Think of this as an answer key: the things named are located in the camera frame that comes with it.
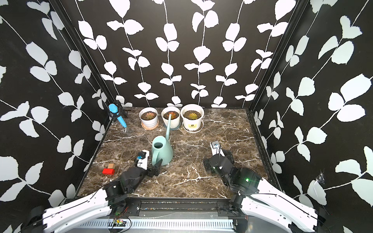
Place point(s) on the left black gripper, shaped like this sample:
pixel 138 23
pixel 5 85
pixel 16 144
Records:
pixel 151 173

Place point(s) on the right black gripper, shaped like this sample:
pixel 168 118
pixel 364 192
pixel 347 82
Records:
pixel 209 161

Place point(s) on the mint green watering can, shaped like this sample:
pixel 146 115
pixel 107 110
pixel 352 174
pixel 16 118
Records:
pixel 162 152

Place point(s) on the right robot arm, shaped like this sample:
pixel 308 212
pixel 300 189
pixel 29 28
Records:
pixel 246 182

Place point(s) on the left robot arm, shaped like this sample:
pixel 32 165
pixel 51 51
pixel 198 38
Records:
pixel 108 199

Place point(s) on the pink succulent plant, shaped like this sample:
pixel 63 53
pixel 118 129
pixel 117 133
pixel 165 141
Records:
pixel 148 115

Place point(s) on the orange red succulent plant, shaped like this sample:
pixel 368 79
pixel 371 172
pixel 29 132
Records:
pixel 172 115

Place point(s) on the yellow green succulent plant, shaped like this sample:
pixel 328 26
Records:
pixel 193 116

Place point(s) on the peach pot saucer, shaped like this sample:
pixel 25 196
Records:
pixel 148 128

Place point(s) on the white pot saucer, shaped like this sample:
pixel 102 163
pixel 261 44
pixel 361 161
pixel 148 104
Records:
pixel 193 128

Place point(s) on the small wooden block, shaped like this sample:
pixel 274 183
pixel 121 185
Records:
pixel 111 167

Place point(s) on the dark blue pot saucer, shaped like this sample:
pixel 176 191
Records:
pixel 173 129

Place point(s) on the red block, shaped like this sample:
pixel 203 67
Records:
pixel 108 171

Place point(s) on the left white plant pot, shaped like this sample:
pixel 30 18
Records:
pixel 149 122

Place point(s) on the white perforated strip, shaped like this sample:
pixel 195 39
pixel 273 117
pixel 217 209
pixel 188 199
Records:
pixel 167 224

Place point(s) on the right large white plant pot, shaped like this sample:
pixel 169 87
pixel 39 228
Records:
pixel 192 108

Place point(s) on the middle white plant pot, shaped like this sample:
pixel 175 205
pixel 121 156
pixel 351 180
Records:
pixel 173 123

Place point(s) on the small circuit board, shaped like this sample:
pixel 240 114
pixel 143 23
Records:
pixel 121 223

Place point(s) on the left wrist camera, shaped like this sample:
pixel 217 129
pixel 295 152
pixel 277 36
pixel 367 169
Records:
pixel 142 158

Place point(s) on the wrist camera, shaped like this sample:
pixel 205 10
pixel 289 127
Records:
pixel 142 158
pixel 216 148

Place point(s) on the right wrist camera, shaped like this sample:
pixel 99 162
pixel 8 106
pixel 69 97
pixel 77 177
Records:
pixel 216 148

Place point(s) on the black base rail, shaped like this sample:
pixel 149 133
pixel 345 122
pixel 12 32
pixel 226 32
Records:
pixel 225 207

